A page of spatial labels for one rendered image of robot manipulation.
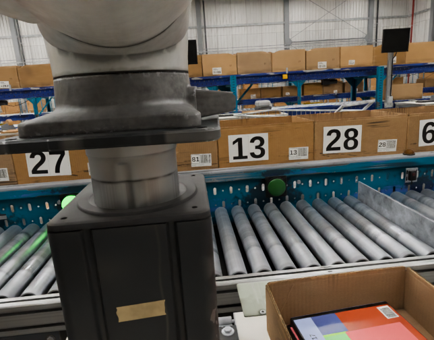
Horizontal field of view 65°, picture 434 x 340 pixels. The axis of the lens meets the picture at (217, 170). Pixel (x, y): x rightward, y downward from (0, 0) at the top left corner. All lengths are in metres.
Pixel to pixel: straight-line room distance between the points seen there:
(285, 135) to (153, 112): 1.08
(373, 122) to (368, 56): 5.15
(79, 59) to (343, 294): 0.60
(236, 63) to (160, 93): 5.56
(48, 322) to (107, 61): 0.72
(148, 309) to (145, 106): 0.23
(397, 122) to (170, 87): 1.30
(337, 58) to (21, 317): 5.98
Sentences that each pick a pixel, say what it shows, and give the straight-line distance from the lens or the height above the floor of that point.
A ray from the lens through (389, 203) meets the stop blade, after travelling 1.28.
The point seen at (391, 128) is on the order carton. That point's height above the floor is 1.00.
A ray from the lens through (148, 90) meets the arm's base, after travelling 0.36.
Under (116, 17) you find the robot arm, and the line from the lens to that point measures 0.21.
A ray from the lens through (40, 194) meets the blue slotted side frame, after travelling 1.44.
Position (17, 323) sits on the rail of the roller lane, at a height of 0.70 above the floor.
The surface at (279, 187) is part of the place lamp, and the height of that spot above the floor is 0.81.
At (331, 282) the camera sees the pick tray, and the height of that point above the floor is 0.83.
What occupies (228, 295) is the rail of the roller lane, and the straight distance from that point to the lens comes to 0.88.
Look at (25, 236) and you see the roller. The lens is 1.38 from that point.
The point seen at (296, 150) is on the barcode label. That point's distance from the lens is 1.42.
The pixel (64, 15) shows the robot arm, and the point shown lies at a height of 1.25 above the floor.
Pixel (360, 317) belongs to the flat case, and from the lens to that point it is 0.70.
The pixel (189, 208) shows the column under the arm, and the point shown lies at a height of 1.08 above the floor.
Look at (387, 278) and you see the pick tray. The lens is 0.76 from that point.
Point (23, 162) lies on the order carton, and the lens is 1.49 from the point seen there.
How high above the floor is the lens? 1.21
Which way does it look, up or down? 14 degrees down
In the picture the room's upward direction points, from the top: 4 degrees counter-clockwise
